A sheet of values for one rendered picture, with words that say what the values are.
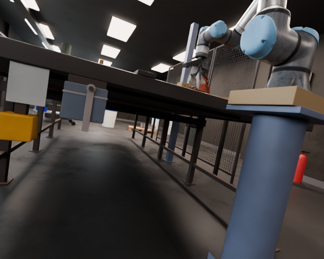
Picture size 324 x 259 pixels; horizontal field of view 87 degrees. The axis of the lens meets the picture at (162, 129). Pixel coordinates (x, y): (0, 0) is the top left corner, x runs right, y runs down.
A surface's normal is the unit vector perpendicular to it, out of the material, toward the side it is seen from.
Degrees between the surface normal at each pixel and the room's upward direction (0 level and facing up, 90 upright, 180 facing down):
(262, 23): 96
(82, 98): 90
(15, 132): 90
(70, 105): 90
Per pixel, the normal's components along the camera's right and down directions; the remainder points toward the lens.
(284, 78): -0.59, -0.37
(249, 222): -0.67, -0.07
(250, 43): -0.94, -0.04
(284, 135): -0.28, 0.03
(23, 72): 0.39, 0.15
